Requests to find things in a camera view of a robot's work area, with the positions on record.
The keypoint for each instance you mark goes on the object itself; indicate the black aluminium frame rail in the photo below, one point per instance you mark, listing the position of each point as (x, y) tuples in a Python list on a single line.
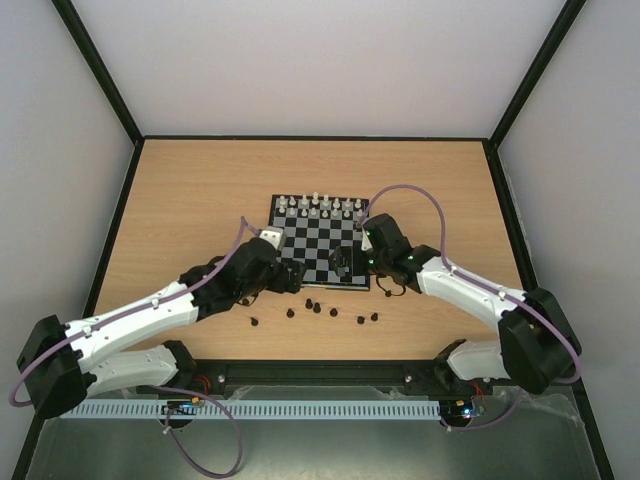
[(433, 378)]

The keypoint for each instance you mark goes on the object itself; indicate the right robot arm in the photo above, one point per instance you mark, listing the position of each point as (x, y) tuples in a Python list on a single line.
[(535, 344)]

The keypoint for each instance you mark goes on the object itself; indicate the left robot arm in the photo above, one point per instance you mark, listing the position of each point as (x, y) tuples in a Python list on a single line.
[(56, 358)]

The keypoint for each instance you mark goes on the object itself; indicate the grey slotted cable duct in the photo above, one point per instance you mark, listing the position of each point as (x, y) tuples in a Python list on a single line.
[(259, 410)]

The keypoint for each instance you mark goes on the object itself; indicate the black and silver chessboard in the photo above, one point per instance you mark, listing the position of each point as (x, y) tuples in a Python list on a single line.
[(310, 240)]

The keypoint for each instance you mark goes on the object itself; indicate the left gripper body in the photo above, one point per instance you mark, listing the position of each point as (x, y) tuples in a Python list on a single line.
[(278, 283)]

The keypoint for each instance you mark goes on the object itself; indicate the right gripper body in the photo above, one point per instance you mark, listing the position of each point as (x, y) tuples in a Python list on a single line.
[(353, 259)]

